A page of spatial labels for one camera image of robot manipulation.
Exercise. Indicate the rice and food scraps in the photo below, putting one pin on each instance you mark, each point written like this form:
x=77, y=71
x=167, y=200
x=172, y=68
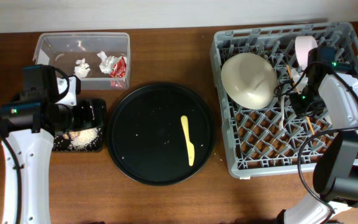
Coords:
x=89, y=140

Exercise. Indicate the pink small bowl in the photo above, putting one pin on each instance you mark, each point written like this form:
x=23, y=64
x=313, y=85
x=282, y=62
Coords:
x=303, y=44

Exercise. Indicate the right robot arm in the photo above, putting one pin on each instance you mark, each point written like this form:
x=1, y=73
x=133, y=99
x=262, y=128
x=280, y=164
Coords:
x=332, y=86

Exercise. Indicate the beige large bowl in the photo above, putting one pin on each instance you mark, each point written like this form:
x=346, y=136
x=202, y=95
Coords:
x=249, y=80

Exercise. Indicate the white plastic fork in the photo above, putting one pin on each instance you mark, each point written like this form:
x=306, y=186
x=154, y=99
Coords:
x=282, y=107

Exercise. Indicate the grey dishwasher rack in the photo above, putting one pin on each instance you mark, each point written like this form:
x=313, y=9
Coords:
x=253, y=143

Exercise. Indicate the round black serving tray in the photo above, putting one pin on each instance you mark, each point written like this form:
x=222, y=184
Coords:
x=145, y=138

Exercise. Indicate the yellow plastic knife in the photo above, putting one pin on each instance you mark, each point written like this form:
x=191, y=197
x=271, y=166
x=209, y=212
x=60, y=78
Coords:
x=189, y=145

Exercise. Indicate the red snack wrapper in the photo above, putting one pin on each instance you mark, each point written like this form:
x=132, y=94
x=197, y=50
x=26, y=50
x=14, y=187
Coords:
x=119, y=69

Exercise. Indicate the clear plastic waste bin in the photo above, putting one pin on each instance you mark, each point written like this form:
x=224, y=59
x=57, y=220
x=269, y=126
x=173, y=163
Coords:
x=64, y=50

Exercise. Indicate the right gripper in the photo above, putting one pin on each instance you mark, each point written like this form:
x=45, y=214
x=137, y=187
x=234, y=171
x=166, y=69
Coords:
x=301, y=109

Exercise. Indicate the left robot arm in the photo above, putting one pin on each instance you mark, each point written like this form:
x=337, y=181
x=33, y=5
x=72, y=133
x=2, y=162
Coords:
x=46, y=107

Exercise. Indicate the wooden chopstick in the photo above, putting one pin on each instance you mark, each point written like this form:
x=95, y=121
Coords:
x=307, y=118

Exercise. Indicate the black rectangular tray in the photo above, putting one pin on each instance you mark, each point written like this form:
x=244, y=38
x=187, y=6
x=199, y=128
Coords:
x=100, y=112

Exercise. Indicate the white tissue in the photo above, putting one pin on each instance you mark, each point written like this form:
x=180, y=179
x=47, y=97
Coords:
x=107, y=62
x=82, y=68

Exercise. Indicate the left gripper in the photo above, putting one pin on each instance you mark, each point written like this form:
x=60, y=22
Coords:
x=76, y=102

